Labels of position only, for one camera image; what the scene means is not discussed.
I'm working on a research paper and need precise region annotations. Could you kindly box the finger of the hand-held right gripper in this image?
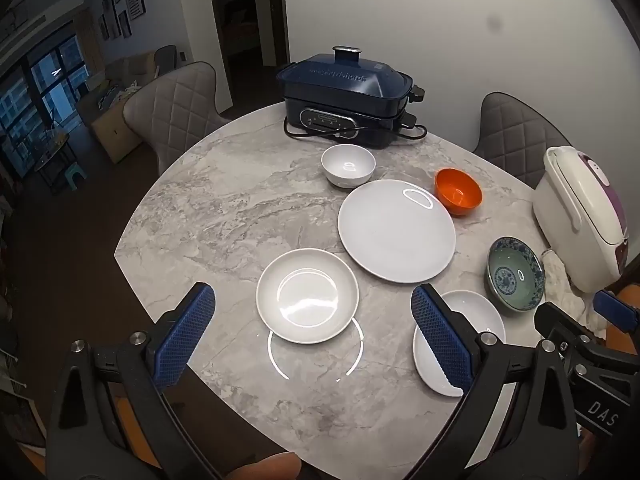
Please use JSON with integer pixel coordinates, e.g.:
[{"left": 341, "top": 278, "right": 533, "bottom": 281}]
[
  {"left": 534, "top": 301, "right": 601, "bottom": 358},
  {"left": 592, "top": 290, "right": 640, "bottom": 333}
]

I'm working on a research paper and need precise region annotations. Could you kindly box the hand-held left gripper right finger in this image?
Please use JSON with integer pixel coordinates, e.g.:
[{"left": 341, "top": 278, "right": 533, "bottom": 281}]
[{"left": 400, "top": 283, "right": 591, "bottom": 480}]

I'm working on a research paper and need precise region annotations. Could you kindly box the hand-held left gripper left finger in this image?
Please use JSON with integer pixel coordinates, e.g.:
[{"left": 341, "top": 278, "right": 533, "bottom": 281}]
[{"left": 45, "top": 282, "right": 217, "bottom": 480}]

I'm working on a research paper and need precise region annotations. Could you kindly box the shallow white plate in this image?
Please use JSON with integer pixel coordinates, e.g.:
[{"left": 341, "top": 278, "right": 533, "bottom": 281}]
[{"left": 412, "top": 290, "right": 506, "bottom": 398}]

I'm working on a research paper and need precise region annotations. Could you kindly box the blue floral patterned bowl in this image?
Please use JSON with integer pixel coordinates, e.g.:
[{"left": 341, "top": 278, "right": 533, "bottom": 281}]
[{"left": 485, "top": 236, "right": 546, "bottom": 315}]

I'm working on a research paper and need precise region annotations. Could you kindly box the large white plate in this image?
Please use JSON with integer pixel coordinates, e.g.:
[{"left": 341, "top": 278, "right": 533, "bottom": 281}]
[{"left": 337, "top": 179, "right": 457, "bottom": 284}]

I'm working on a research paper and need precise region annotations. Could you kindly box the deep white plate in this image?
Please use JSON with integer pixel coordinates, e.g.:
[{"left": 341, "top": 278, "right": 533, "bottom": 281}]
[{"left": 256, "top": 248, "right": 360, "bottom": 345}]

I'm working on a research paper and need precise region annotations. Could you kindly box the orange bowl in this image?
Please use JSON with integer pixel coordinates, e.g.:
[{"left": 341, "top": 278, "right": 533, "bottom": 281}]
[{"left": 433, "top": 167, "right": 483, "bottom": 218}]

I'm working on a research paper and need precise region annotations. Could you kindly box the small white bowl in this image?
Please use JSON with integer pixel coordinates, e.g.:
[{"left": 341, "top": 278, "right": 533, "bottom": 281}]
[{"left": 320, "top": 144, "right": 377, "bottom": 189}]

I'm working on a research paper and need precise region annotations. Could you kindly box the white towel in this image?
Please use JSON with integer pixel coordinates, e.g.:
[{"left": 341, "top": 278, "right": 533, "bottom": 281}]
[{"left": 542, "top": 249, "right": 606, "bottom": 333}]

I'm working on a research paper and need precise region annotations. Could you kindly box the white rice cooker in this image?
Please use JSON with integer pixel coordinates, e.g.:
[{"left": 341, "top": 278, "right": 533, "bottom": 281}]
[{"left": 531, "top": 146, "right": 630, "bottom": 295}]

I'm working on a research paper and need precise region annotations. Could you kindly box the grey quilted chair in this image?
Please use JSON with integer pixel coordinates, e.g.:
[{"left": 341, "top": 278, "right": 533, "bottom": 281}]
[{"left": 472, "top": 92, "right": 573, "bottom": 188}]

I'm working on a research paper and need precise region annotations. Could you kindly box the small green stool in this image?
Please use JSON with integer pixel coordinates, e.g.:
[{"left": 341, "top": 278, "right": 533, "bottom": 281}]
[{"left": 62, "top": 162, "right": 88, "bottom": 191}]

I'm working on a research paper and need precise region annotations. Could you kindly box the wooden cabinet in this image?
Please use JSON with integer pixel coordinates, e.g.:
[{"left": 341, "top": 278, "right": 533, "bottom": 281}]
[{"left": 90, "top": 92, "right": 143, "bottom": 163}]

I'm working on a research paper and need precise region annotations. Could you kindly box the beige quilted chair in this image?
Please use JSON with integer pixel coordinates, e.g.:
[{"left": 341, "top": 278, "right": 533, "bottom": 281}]
[{"left": 123, "top": 61, "right": 233, "bottom": 177}]

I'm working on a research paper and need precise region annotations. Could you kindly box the dark blue electric cooker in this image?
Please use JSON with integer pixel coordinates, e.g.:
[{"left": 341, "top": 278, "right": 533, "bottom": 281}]
[{"left": 276, "top": 46, "right": 427, "bottom": 150}]

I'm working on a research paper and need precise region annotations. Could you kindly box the grey office chair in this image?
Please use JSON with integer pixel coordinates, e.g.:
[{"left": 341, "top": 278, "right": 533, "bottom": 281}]
[{"left": 152, "top": 45, "right": 179, "bottom": 79}]

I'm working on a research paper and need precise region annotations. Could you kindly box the dark glass window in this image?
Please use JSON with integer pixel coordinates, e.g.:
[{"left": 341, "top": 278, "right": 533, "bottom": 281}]
[{"left": 0, "top": 25, "right": 96, "bottom": 181}]

